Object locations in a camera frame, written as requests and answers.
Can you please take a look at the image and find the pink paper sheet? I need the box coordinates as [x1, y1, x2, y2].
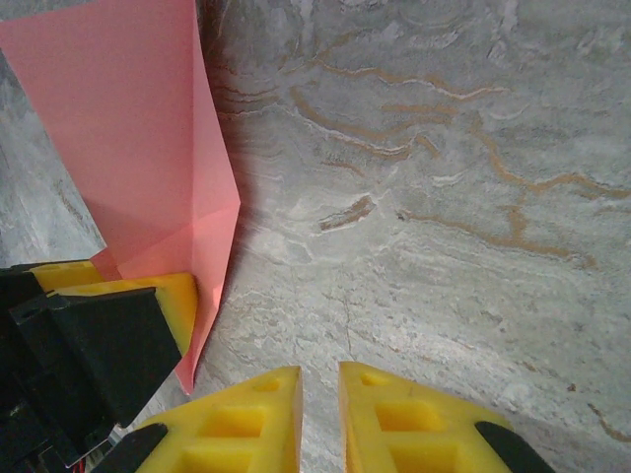
[0, 0, 242, 395]

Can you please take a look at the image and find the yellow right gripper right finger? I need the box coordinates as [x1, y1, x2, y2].
[337, 361, 556, 473]

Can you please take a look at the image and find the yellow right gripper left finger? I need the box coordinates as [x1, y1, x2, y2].
[105, 365, 303, 473]

